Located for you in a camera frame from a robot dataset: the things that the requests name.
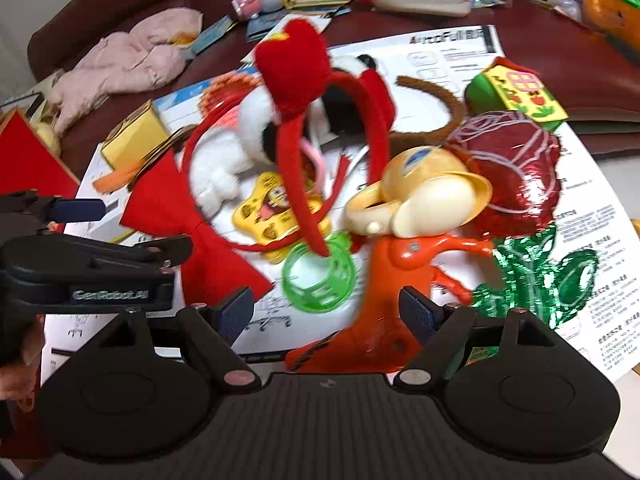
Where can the orange and green toy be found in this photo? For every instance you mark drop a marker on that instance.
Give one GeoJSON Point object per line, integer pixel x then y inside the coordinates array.
{"type": "Point", "coordinates": [610, 5]}

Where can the orange plastic toy vehicle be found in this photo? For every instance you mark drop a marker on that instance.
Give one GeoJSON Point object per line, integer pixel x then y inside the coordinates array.
{"type": "Point", "coordinates": [400, 260]}

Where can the yellow star cartoon toy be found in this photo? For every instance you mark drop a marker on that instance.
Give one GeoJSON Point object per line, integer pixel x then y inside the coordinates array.
{"type": "Point", "coordinates": [270, 207]}

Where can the orange carrot toy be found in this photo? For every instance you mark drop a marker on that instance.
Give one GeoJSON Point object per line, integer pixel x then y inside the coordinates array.
{"type": "Point", "coordinates": [117, 179]}

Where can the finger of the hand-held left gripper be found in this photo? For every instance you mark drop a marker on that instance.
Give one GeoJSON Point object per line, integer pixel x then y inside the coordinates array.
{"type": "Point", "coordinates": [77, 209]}
{"type": "Point", "coordinates": [160, 252]}

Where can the person's left hand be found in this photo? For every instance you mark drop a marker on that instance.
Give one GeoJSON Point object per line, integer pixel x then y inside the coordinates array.
{"type": "Point", "coordinates": [20, 380]}

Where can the red gift box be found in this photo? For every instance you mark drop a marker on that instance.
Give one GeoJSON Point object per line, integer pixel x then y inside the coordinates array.
{"type": "Point", "coordinates": [25, 165]}

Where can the teal card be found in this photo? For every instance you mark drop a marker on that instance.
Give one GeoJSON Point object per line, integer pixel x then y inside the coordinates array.
{"type": "Point", "coordinates": [265, 22]}

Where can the black and white panda plush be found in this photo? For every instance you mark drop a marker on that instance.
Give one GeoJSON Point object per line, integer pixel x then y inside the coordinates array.
{"type": "Point", "coordinates": [342, 107]}

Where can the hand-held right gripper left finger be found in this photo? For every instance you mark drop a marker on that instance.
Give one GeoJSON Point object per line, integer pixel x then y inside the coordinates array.
{"type": "Point", "coordinates": [236, 314]}

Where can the green plastic hollow ball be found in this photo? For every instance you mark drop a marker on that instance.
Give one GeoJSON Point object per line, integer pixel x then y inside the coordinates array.
{"type": "Point", "coordinates": [295, 280]}

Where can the green toy house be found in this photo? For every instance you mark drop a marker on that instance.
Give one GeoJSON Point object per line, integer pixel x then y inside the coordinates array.
{"type": "Point", "coordinates": [525, 90]}

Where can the red plush headband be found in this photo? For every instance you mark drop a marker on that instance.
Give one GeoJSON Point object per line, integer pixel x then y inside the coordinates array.
{"type": "Point", "coordinates": [295, 60]}

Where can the cream plastic toy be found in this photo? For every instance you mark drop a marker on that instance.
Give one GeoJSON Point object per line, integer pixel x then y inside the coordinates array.
{"type": "Point", "coordinates": [435, 200]}

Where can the red and green foil balloon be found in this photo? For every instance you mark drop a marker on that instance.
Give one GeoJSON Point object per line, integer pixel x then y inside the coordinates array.
{"type": "Point", "coordinates": [505, 160]}

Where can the cream plush toy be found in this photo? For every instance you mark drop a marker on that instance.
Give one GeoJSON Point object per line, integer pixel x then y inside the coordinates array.
{"type": "Point", "coordinates": [47, 135]}

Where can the white plush bunny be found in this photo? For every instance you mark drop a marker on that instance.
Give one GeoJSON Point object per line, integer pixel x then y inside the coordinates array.
{"type": "Point", "coordinates": [215, 180]}

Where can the yellow cardboard box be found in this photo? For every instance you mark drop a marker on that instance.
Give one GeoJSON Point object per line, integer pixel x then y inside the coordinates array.
{"type": "Point", "coordinates": [135, 137]}

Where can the white instruction sheet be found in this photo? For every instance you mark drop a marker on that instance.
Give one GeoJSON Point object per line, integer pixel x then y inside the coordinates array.
{"type": "Point", "coordinates": [450, 50]}

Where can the blue card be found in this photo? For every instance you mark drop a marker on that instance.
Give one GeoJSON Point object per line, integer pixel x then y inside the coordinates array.
{"type": "Point", "coordinates": [215, 35]}

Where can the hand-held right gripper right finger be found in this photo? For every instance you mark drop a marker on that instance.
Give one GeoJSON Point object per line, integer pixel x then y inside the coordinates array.
{"type": "Point", "coordinates": [417, 311]}

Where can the pink padded cloth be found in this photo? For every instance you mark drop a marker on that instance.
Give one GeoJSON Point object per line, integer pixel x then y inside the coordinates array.
{"type": "Point", "coordinates": [125, 60]}

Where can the red fabric bow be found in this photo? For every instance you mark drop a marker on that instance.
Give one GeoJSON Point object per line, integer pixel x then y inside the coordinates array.
{"type": "Point", "coordinates": [200, 240]}

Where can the brown fuzzy headband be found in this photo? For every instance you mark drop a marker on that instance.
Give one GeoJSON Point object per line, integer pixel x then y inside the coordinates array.
{"type": "Point", "coordinates": [445, 102]}

